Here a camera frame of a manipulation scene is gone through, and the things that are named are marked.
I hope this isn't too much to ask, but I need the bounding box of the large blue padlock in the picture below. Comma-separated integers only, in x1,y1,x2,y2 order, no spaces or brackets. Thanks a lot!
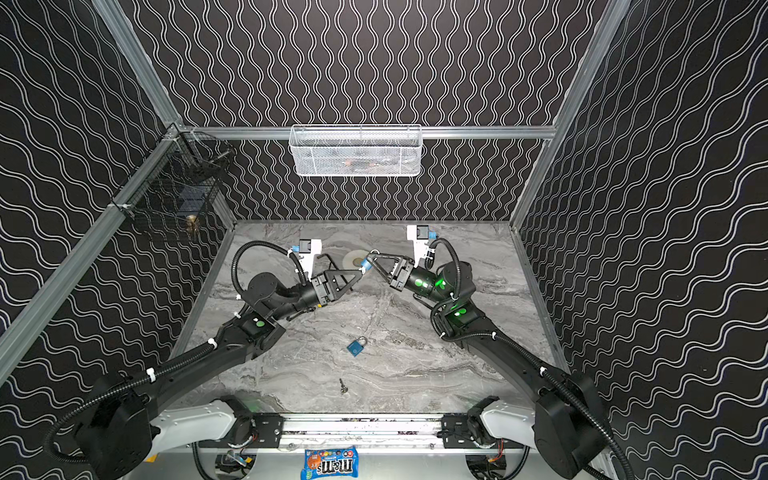
346,336,368,357

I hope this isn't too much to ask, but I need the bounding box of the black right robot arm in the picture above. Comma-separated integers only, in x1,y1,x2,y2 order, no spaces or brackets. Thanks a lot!
363,238,635,479

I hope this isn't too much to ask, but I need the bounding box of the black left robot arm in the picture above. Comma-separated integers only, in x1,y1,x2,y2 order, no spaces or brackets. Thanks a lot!
42,240,370,479

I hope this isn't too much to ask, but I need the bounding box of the black hex key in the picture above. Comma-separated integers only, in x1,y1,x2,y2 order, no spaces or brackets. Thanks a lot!
317,253,338,270

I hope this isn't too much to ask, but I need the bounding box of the white tape roll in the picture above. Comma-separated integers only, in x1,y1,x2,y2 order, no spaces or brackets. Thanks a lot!
342,249,368,270

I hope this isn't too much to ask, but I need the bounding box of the brass padlock in basket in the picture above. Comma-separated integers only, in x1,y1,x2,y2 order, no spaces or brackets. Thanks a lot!
186,215,200,235

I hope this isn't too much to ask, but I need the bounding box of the candy bag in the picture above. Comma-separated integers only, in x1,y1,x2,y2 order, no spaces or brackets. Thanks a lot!
300,447,359,480

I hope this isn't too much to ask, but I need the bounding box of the white wire basket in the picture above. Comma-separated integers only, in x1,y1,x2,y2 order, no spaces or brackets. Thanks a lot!
289,124,424,177

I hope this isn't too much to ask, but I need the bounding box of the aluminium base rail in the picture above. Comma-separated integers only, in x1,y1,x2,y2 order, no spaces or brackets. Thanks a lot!
257,412,601,452

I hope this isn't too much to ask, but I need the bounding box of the black wire basket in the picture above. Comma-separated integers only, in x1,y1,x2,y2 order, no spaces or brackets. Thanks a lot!
122,132,235,244

